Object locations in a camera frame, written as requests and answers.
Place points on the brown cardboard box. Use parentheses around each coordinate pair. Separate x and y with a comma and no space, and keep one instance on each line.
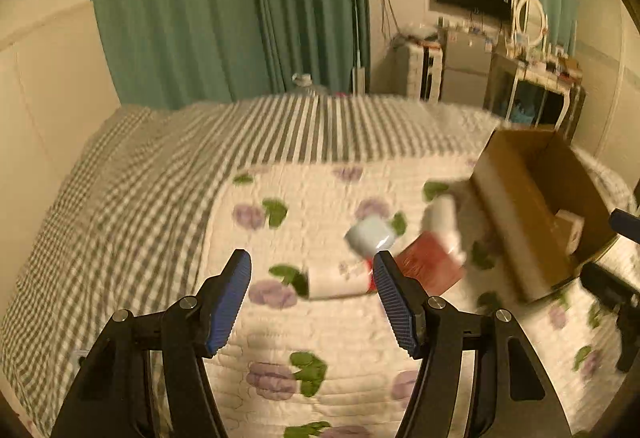
(505,198)

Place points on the round white case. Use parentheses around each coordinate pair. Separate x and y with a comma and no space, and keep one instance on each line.
(367,235)

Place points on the floral quilt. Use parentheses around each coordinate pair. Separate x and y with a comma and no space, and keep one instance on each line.
(320,198)

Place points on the white bottle with red cap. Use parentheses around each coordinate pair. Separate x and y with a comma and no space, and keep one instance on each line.
(335,282)

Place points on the white tube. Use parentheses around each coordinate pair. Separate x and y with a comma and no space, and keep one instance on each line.
(442,220)

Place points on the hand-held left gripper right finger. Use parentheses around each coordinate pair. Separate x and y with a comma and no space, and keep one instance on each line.
(396,310)

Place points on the wide green curtain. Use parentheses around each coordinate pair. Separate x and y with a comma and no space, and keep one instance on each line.
(200,8)

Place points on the red flat box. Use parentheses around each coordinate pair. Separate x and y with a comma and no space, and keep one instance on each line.
(430,265)

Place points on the small white carton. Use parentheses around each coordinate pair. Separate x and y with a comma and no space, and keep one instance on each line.
(570,228)

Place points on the grey refrigerator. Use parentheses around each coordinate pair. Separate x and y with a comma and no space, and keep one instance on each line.
(465,68)

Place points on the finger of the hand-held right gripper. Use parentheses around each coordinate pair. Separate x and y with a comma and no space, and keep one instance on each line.
(625,220)
(612,290)

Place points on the white dressing table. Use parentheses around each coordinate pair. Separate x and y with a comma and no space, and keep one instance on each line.
(530,93)

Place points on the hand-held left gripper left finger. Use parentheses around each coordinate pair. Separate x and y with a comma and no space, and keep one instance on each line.
(227,305)

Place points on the clear water jug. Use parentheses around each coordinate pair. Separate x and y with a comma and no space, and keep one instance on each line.
(306,85)

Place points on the white upright pole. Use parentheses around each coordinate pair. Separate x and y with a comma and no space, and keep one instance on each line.
(358,43)

